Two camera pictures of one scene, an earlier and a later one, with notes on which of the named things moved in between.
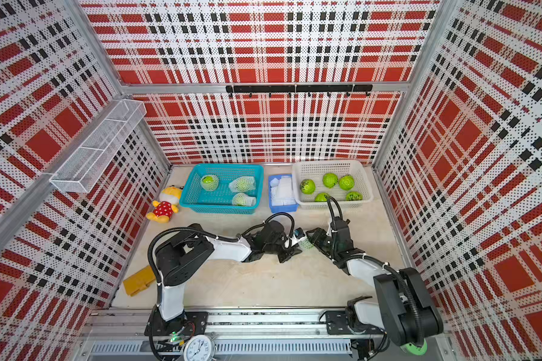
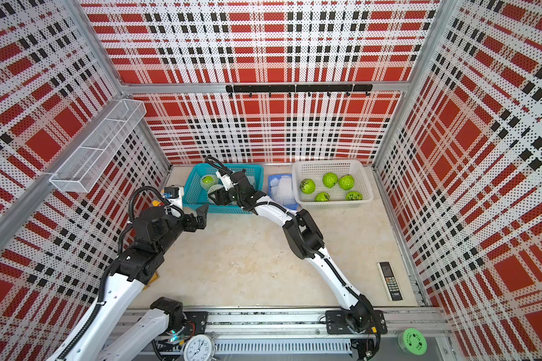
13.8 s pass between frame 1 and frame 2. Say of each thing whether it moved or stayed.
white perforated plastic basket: stayed
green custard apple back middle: stayed
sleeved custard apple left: stayed
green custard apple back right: stayed
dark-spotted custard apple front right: stayed
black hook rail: stayed
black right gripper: moved
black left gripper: moved
